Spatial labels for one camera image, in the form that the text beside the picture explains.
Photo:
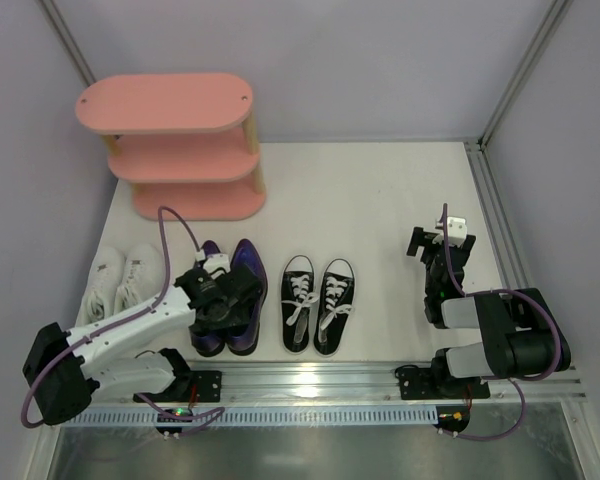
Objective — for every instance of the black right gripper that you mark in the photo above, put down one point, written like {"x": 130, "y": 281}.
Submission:
{"x": 439, "y": 248}

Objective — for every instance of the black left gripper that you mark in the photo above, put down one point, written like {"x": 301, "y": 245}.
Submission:
{"x": 241, "y": 291}

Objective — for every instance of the black canvas sneaker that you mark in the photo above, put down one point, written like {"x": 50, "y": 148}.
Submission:
{"x": 297, "y": 298}
{"x": 337, "y": 294}

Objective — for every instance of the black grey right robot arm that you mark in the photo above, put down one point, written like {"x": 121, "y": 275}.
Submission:
{"x": 519, "y": 337}

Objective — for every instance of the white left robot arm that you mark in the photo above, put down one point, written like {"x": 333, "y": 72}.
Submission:
{"x": 67, "y": 369}

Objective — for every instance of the pink three-tier shoe shelf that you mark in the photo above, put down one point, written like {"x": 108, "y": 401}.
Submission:
{"x": 187, "y": 141}

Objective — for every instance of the left controller board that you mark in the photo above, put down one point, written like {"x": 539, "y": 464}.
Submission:
{"x": 175, "y": 417}

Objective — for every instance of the controller board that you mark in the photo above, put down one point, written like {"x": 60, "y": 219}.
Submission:
{"x": 452, "y": 419}
{"x": 175, "y": 417}

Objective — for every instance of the right controller board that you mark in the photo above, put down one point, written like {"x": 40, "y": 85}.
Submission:
{"x": 452, "y": 419}

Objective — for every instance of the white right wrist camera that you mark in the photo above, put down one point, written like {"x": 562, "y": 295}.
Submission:
{"x": 457, "y": 231}

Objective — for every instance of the aluminium right side rail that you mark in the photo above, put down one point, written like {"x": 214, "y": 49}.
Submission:
{"x": 509, "y": 260}

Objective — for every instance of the aluminium rail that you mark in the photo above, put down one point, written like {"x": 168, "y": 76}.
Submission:
{"x": 307, "y": 383}
{"x": 509, "y": 260}

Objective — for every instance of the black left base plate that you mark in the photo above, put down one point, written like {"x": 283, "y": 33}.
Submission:
{"x": 191, "y": 387}

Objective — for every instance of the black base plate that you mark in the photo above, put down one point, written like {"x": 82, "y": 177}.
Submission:
{"x": 419, "y": 383}
{"x": 191, "y": 387}

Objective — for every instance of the slotted grey cable duct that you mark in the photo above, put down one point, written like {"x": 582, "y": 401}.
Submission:
{"x": 267, "y": 416}

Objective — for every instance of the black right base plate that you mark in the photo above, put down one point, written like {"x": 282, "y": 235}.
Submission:
{"x": 419, "y": 383}

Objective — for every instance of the aluminium front rail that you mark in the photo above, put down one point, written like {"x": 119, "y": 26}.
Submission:
{"x": 307, "y": 383}

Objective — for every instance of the right aluminium corner post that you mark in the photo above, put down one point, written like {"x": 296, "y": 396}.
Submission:
{"x": 538, "y": 44}

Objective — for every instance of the aluminium corner post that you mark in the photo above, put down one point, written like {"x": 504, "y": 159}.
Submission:
{"x": 61, "y": 30}
{"x": 538, "y": 44}

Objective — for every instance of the left aluminium corner post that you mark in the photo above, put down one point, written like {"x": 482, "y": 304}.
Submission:
{"x": 61, "y": 30}

